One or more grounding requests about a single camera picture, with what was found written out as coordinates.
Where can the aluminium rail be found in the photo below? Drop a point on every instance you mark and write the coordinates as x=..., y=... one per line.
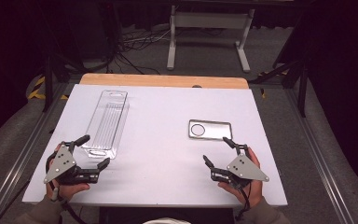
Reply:
x=320, y=168
x=15, y=168

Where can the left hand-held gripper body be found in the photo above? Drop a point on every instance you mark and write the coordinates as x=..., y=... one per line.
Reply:
x=61, y=163

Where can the clear plastic tray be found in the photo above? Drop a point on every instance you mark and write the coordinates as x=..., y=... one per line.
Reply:
x=105, y=124

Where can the wooden table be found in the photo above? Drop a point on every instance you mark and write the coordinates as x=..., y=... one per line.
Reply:
x=155, y=80

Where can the grey metal stand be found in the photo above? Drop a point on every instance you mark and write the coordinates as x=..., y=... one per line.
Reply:
x=209, y=20

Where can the person's right hand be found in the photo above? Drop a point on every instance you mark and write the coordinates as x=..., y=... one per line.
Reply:
x=255, y=193

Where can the white cloth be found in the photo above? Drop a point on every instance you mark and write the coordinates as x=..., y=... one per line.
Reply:
x=167, y=221

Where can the person's left hand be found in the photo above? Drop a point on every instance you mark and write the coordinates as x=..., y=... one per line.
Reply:
x=70, y=190

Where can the white table board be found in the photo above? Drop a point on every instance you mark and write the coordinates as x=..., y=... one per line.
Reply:
x=161, y=161

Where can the yellow black floor tape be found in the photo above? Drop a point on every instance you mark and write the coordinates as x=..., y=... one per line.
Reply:
x=38, y=88

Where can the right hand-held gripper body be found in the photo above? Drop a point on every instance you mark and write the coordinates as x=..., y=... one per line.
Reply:
x=245, y=169

